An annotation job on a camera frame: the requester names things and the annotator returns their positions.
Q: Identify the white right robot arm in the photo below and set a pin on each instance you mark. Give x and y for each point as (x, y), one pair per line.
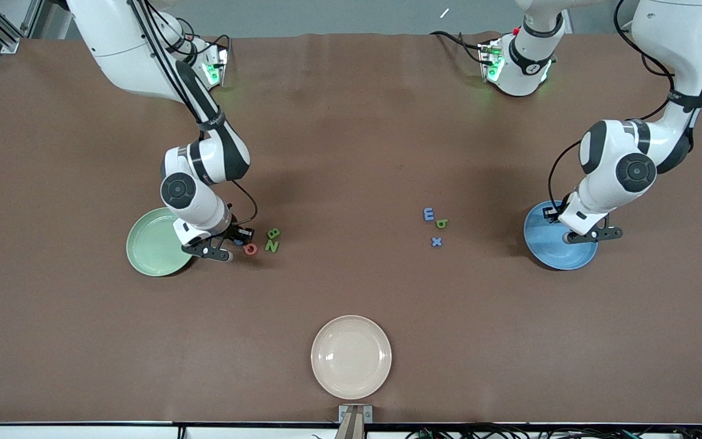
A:
(119, 55)

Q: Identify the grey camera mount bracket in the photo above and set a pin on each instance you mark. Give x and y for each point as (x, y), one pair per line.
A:
(355, 417)

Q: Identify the green lowercase letter b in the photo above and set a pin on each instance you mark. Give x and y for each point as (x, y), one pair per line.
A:
(442, 224)

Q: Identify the beige plate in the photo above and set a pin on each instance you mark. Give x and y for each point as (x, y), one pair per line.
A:
(351, 356)

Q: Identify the green letter N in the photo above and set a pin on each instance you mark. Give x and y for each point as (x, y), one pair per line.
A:
(272, 246)

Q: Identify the light green plate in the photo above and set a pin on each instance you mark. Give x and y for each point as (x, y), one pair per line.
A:
(150, 244)

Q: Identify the aluminium frame profile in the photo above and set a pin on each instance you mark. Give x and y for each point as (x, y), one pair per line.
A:
(8, 45)

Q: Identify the brown table cover mat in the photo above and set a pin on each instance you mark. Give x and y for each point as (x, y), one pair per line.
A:
(351, 152)

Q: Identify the blue letter E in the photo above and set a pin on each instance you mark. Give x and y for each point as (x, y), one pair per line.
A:
(425, 214)

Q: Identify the blue plate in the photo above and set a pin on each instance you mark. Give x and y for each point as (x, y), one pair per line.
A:
(546, 250)

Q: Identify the white table edge rail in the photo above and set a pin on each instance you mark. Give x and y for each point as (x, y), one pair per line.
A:
(83, 433)

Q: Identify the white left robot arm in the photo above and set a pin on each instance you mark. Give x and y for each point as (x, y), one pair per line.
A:
(680, 36)

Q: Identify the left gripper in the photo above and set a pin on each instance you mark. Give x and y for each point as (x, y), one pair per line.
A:
(554, 213)

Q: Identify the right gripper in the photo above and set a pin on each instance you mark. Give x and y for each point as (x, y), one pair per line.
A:
(236, 231)

